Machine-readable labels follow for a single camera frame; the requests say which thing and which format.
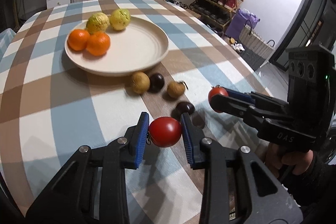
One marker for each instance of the person's right hand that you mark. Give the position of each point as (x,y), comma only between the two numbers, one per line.
(274,161)

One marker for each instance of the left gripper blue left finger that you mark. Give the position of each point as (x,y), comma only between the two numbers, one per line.
(123,153)

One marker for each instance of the yellow-green guava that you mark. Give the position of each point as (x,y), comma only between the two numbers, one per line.
(97,22)

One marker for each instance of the purple bag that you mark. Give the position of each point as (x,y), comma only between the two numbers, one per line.
(241,18)

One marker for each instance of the orange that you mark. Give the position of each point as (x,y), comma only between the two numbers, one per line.
(77,39)
(98,44)

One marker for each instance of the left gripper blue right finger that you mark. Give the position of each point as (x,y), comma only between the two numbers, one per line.
(204,153)

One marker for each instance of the small red tomato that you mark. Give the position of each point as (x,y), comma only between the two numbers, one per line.
(216,92)

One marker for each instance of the dark plum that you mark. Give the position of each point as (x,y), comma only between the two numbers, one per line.
(183,107)
(157,82)

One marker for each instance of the black camera module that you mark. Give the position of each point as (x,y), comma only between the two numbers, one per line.
(311,89)

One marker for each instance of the yellow guava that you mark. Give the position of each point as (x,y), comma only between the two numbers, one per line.
(120,19)

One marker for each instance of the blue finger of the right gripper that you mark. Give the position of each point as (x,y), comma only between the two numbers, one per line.
(241,95)
(238,108)

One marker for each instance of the tan pear-like fruit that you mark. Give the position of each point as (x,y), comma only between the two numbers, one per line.
(140,82)

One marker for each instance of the red tomato with stem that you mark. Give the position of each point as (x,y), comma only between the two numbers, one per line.
(165,132)

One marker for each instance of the large cream plate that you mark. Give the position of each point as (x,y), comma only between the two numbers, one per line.
(140,47)

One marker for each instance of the woven laundry basket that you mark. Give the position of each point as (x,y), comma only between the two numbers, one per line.
(254,42)

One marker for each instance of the brown wrinkled fruit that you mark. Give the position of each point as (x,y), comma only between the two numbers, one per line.
(176,89)

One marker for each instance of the blue checkered side tablecloth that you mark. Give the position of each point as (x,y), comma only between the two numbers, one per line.
(6,38)

